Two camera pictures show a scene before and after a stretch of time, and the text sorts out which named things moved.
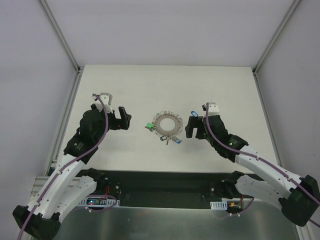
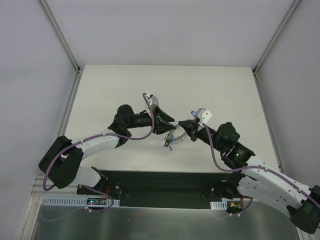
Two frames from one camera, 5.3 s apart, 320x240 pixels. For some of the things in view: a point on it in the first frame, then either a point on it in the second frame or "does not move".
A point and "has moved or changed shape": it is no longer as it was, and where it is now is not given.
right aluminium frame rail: x=285 y=20 does not move
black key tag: x=163 y=138 to x=167 y=143
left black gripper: x=114 y=122 to x=156 y=121
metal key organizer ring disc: x=178 y=126 has moved or changed shape
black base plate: x=163 y=189 does not move
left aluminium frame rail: x=78 y=70 does not move
